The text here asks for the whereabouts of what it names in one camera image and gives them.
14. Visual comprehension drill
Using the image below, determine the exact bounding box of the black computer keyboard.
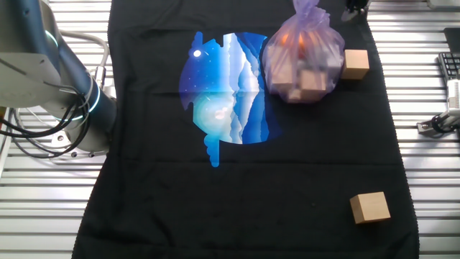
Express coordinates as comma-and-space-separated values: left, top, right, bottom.
437, 52, 460, 82

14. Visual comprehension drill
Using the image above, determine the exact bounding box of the black cloth with blue print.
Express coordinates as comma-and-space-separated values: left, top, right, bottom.
71, 0, 420, 259

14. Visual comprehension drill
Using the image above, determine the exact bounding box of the grey hose with metal connector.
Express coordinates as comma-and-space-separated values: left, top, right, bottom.
60, 30, 111, 89

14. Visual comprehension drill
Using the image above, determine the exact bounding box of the black flat device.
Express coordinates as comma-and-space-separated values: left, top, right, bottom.
443, 27, 460, 53

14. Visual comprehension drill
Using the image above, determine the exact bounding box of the wooden block inside bag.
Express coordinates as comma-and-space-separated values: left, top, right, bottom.
299, 70, 328, 102
270, 53, 296, 95

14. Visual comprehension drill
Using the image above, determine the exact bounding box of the metal table bracket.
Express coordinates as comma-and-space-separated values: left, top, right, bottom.
416, 109, 460, 137

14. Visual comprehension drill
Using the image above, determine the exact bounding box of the purple translucent plastic bag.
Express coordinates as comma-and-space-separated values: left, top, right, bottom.
261, 0, 346, 105

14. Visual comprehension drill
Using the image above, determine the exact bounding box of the black base cable bundle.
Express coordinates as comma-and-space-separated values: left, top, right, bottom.
0, 96, 91, 160

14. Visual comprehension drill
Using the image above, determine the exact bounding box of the plain wooden cube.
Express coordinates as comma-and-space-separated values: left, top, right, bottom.
349, 191, 392, 225
340, 49, 371, 81

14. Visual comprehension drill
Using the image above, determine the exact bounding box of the orange block inside bag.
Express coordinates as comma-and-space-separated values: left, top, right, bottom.
280, 32, 311, 58

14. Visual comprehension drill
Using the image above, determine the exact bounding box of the black camera cable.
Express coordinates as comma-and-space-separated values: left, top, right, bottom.
430, 113, 460, 135

